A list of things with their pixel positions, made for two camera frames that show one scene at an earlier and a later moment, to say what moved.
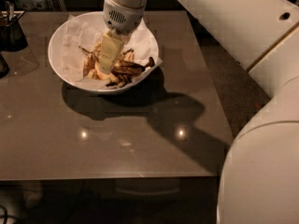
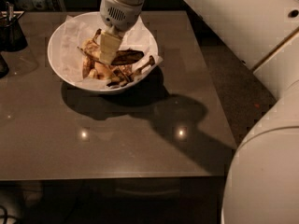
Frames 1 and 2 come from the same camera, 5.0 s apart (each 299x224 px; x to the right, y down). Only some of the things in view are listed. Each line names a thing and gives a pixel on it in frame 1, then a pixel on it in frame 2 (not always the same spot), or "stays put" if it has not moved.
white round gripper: x=124 y=16 stays put
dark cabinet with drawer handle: x=113 y=201 stays put
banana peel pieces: x=125 y=67 stays put
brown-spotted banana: x=127 y=67 → x=92 y=49
